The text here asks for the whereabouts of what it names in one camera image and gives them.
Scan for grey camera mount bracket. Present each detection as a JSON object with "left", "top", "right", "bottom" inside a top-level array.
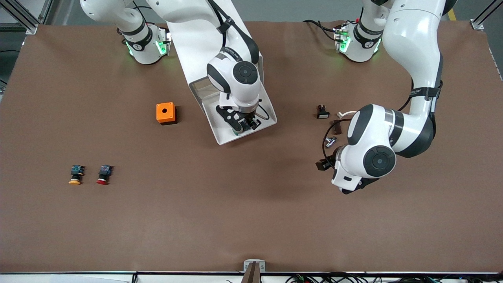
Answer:
[{"left": 241, "top": 259, "right": 266, "bottom": 283}]

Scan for red push button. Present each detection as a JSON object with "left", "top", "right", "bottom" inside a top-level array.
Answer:
[{"left": 97, "top": 165, "right": 114, "bottom": 185}]

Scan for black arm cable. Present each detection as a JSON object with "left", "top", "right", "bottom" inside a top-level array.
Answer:
[
  {"left": 322, "top": 79, "right": 444, "bottom": 158},
  {"left": 206, "top": 0, "right": 271, "bottom": 121}
]

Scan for black cable bundle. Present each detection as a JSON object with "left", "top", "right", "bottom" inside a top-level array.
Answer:
[{"left": 285, "top": 271, "right": 503, "bottom": 283}]

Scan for black base cable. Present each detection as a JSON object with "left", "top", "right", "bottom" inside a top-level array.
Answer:
[{"left": 303, "top": 19, "right": 339, "bottom": 42}]

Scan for white table edge strip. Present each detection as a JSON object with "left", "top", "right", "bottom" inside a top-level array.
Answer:
[{"left": 0, "top": 271, "right": 503, "bottom": 283}]

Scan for yellow push button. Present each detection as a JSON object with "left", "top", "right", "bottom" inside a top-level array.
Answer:
[{"left": 68, "top": 165, "right": 85, "bottom": 186}]

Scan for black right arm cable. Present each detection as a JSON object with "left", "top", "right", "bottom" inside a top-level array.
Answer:
[{"left": 206, "top": 0, "right": 271, "bottom": 121}]

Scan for white drawer cabinet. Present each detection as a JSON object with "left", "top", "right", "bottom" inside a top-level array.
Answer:
[{"left": 167, "top": 18, "right": 264, "bottom": 118}]

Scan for aluminium frame post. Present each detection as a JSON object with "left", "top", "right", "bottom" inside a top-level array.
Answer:
[
  {"left": 471, "top": 0, "right": 503, "bottom": 31},
  {"left": 0, "top": 0, "right": 53, "bottom": 35}
]

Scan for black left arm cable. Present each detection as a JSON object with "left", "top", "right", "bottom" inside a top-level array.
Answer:
[{"left": 322, "top": 79, "right": 444, "bottom": 158}]

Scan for orange box with hole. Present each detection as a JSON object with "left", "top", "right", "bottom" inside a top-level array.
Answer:
[{"left": 156, "top": 102, "right": 178, "bottom": 125}]

